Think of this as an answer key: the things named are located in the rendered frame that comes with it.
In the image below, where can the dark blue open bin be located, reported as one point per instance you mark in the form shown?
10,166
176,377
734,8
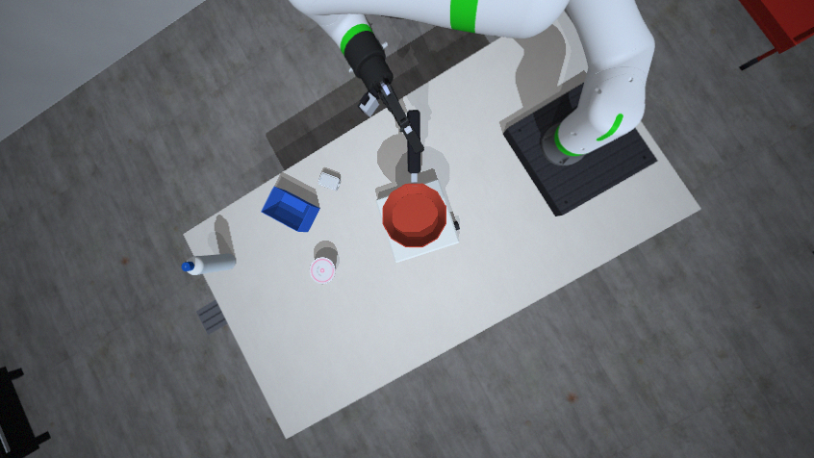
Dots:
290,210

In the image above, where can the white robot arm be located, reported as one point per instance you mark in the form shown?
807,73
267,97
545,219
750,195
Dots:
617,43

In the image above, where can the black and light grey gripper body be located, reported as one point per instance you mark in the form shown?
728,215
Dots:
375,72

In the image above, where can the white yogurt cup with pink stripes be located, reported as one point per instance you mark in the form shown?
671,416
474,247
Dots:
322,270

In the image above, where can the white bottle with blue cap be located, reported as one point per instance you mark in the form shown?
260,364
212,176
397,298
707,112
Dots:
209,263

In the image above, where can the red frying pan with black handle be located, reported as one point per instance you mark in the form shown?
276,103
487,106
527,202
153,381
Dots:
414,215

